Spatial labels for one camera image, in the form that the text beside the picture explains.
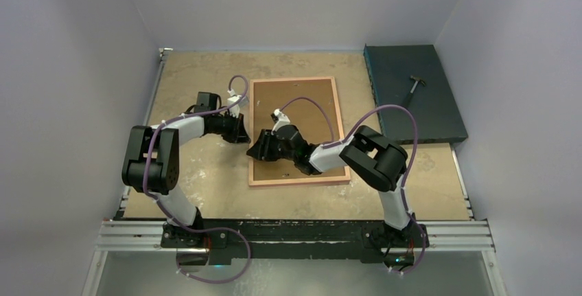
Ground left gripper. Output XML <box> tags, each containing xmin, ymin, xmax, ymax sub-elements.
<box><xmin>213</xmin><ymin>111</ymin><xmax>251</xmax><ymax>144</ymax></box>

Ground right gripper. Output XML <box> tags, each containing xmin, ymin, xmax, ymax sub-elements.
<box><xmin>247</xmin><ymin>129</ymin><xmax>297</xmax><ymax>162</ymax></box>

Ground pink picture frame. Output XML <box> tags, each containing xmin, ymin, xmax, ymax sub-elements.
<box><xmin>247</xmin><ymin>76</ymin><xmax>352</xmax><ymax>188</ymax></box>

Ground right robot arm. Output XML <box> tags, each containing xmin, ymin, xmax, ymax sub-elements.
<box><xmin>246</xmin><ymin>124</ymin><xmax>412</xmax><ymax>246</ymax></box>

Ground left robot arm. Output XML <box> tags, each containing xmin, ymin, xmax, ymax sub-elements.
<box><xmin>121</xmin><ymin>91</ymin><xmax>250</xmax><ymax>247</ymax></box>

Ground small hammer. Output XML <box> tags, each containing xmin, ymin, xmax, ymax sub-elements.
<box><xmin>402</xmin><ymin>76</ymin><xmax>426</xmax><ymax>108</ymax></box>

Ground dark blue box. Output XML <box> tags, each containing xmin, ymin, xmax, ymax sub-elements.
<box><xmin>363</xmin><ymin>45</ymin><xmax>468</xmax><ymax>144</ymax></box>

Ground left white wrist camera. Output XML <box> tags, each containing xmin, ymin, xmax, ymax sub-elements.
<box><xmin>226</xmin><ymin>90</ymin><xmax>249</xmax><ymax>117</ymax></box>

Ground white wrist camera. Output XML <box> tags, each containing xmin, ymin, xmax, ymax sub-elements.
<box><xmin>226</xmin><ymin>90</ymin><xmax>249</xmax><ymax>117</ymax></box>
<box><xmin>270</xmin><ymin>109</ymin><xmax>290</xmax><ymax>133</ymax></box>

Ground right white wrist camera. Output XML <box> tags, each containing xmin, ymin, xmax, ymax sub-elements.
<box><xmin>270</xmin><ymin>109</ymin><xmax>290</xmax><ymax>133</ymax></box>

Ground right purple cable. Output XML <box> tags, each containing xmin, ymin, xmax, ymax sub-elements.
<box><xmin>278</xmin><ymin>96</ymin><xmax>429</xmax><ymax>277</ymax></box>

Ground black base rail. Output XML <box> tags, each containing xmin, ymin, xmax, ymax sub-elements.
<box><xmin>161</xmin><ymin>218</ymin><xmax>430</xmax><ymax>265</ymax></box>

